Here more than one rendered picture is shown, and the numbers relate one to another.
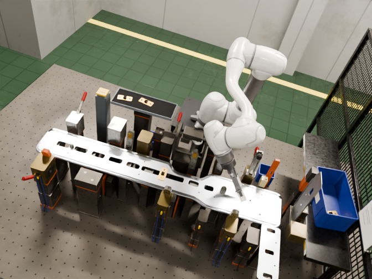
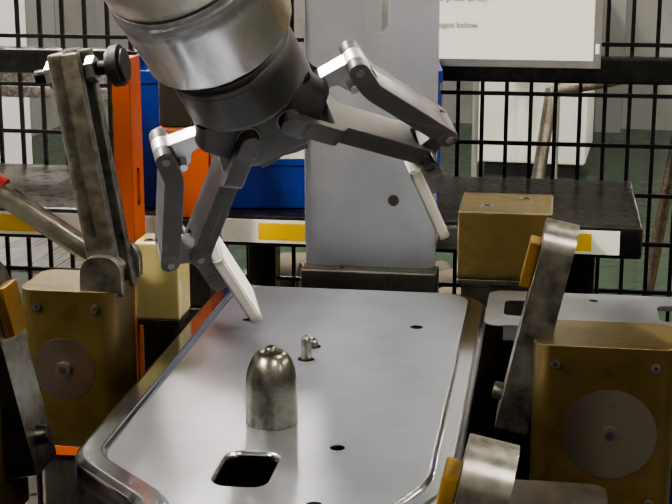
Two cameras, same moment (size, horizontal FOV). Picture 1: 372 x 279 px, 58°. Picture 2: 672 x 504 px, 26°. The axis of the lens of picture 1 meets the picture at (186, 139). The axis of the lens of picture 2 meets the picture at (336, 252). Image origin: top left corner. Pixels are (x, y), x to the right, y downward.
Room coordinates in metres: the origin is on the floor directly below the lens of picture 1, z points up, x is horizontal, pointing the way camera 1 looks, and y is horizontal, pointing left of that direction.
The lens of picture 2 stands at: (0.99, 0.59, 1.32)
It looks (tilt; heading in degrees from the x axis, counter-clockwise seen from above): 14 degrees down; 274
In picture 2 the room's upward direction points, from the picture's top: straight up
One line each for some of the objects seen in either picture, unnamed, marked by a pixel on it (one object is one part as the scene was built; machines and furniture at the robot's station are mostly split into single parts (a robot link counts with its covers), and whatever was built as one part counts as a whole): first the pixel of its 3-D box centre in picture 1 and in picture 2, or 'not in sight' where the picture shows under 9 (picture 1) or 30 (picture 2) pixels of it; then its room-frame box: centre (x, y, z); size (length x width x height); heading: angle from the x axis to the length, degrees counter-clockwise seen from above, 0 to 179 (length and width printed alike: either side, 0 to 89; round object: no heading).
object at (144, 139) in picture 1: (143, 156); not in sight; (1.31, 0.23, 0.89); 0.12 x 0.08 x 0.38; 176
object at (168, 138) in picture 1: (165, 157); not in sight; (1.34, 0.10, 0.89); 0.12 x 0.07 x 0.38; 176
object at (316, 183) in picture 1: (305, 197); (371, 74); (1.06, -0.65, 1.17); 0.12 x 0.01 x 0.34; 176
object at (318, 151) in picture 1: (323, 191); (183, 203); (1.25, -0.83, 1.01); 0.90 x 0.22 x 0.03; 176
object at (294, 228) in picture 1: (285, 245); (501, 398); (0.94, -0.65, 0.88); 0.08 x 0.08 x 0.36; 86
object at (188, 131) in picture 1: (187, 158); not in sight; (1.32, -0.03, 0.94); 0.18 x 0.13 x 0.49; 86
